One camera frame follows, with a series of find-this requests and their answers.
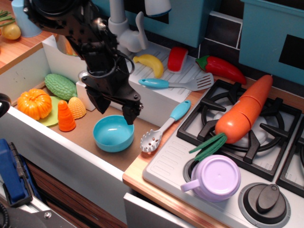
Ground yellow toy banana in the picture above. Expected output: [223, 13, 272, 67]
[133, 54, 164, 78]

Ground grey spatula blue handle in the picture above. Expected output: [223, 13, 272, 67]
[138, 73, 214, 91]

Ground black stove knob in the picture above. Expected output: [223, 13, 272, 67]
[238, 183, 291, 228]

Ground small orange toy carrot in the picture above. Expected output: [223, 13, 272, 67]
[57, 100, 76, 132]

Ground yellow toy corn piece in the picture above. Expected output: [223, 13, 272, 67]
[68, 97, 86, 119]

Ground blue clamp block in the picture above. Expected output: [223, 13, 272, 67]
[0, 139, 33, 208]

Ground red toy chili pepper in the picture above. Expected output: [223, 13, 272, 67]
[195, 55, 247, 85]

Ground silver metal pot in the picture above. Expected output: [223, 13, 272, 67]
[56, 35, 77, 56]

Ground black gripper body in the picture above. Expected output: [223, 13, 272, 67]
[81, 52, 141, 106]

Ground lilac plastic cup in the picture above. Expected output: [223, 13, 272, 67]
[180, 155, 241, 202]

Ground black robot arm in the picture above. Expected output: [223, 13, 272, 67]
[23, 0, 143, 125]

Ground large orange toy carrot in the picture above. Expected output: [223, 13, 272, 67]
[189, 75, 273, 162]

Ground grey toy faucet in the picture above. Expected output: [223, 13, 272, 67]
[108, 0, 149, 56]

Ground teal cabinet box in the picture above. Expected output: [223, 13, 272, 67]
[90, 0, 222, 48]
[239, 0, 304, 85]

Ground black stove grate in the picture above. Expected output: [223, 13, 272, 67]
[276, 118, 304, 198]
[177, 80, 301, 181]

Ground yellow toy potato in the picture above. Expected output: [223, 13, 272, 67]
[1, 24, 21, 40]

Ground white salt shaker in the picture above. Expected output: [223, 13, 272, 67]
[76, 71, 95, 111]

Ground teal cabinet box right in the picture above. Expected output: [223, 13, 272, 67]
[239, 0, 304, 85]

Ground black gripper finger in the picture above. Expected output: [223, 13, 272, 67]
[122, 103, 143, 125]
[85, 86, 110, 114]

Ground teal cabinet box left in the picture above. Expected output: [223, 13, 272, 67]
[90, 0, 222, 48]

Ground light green plate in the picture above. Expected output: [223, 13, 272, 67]
[38, 96, 61, 127]

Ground white blue-rimmed cup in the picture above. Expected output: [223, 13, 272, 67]
[144, 0, 171, 17]

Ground green toy leaves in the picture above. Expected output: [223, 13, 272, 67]
[0, 9, 16, 27]

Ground grey slotted spoon blue handle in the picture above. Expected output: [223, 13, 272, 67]
[140, 100, 191, 153]

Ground orange toy pumpkin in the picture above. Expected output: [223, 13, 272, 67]
[17, 89, 52, 120]

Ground light blue plastic cup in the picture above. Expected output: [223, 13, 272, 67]
[11, 0, 42, 38]

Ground blue plastic bowl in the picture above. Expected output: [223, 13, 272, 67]
[93, 115, 134, 152]

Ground green toy bitter gourd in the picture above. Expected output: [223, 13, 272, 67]
[44, 74, 77, 101]

